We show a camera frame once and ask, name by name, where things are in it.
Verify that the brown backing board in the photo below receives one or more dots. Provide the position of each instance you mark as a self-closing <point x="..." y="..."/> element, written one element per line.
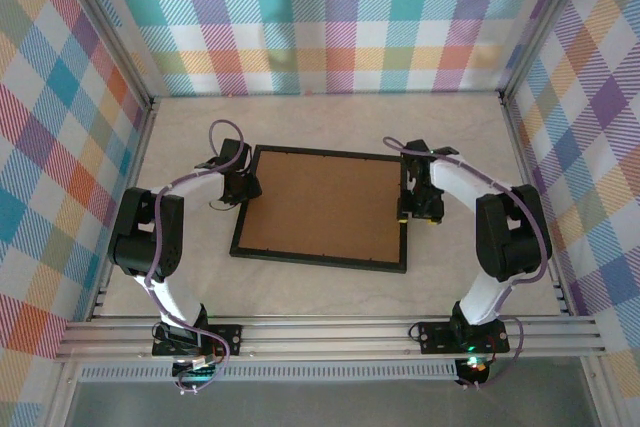
<point x="320" y="207"/>

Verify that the black picture frame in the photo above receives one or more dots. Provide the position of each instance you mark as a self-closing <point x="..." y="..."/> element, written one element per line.
<point x="315" y="263"/>

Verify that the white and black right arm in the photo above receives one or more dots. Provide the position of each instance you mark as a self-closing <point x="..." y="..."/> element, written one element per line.
<point x="510" y="242"/>

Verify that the small green-lit circuit board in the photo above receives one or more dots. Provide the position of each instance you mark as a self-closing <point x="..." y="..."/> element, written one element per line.
<point x="475" y="366"/>
<point x="197" y="369"/>

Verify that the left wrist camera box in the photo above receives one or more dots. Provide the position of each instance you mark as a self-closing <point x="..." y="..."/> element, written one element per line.
<point x="206" y="165"/>

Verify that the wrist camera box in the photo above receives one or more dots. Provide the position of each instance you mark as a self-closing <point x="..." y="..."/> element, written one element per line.
<point x="446" y="150"/>
<point x="206" y="165"/>

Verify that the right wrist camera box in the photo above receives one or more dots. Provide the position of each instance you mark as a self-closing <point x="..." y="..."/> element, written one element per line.
<point x="446" y="150"/>

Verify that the aluminium side rail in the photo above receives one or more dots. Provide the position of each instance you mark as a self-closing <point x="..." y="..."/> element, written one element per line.
<point x="141" y="147"/>
<point x="521" y="147"/>

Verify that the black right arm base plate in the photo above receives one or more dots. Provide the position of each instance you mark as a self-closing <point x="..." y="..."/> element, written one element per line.
<point x="435" y="337"/>

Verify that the aluminium mounting rail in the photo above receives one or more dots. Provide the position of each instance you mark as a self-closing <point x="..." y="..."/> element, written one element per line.
<point x="325" y="337"/>

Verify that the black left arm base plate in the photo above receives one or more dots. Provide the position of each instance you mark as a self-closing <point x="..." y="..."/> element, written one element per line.
<point x="230" y="337"/>

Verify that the aluminium corner post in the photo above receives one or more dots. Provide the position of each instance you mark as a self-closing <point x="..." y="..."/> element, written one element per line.
<point x="544" y="22"/>
<point x="112" y="32"/>

